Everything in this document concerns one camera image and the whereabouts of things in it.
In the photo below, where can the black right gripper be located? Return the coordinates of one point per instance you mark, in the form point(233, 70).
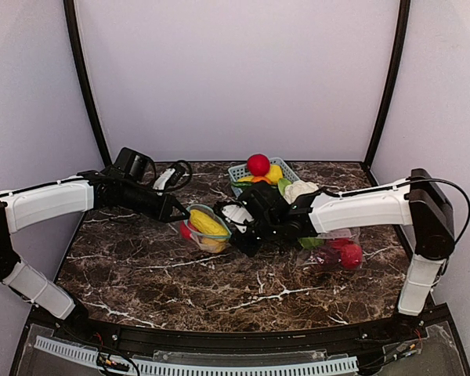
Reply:
point(245, 229)

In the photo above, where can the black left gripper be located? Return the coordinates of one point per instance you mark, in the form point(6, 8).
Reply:
point(159, 205)

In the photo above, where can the red toy strawberry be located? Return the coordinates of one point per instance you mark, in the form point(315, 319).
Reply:
point(186, 230)

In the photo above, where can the yellow toy corn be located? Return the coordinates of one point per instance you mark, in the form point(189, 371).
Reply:
point(206, 224)

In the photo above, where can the green toy apple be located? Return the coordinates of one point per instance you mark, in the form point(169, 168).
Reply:
point(310, 242)

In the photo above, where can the clear zip bag blue zipper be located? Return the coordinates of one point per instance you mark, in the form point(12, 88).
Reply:
point(323, 258)

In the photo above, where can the red toy apple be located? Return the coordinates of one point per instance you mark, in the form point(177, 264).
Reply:
point(351, 256)

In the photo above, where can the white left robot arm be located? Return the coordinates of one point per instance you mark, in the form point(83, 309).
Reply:
point(76, 194)

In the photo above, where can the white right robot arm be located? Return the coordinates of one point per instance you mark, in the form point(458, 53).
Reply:
point(416, 201)

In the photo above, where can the white toy cauliflower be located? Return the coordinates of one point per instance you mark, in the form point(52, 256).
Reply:
point(291, 190)

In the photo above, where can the orange toy tangerine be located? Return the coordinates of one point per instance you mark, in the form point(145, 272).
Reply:
point(258, 179)

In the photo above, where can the yellow toy lemon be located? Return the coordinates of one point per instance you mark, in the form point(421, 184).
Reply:
point(274, 174)

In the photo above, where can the red toy tomato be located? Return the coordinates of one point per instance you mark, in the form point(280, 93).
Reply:
point(258, 164)

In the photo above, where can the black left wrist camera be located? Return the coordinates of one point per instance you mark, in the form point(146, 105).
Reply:
point(131, 164)

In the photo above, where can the black front frame rail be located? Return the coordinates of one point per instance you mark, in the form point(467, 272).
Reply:
point(428, 344)

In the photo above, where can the white slotted cable duct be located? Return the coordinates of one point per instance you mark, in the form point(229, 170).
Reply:
point(187, 363)

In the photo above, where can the black left frame post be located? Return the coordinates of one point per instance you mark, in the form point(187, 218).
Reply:
point(83, 80)

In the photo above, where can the black frame post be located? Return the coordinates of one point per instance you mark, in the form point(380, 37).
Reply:
point(390, 82)
point(83, 80)

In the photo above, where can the black right frame post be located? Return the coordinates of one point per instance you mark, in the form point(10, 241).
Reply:
point(390, 82)

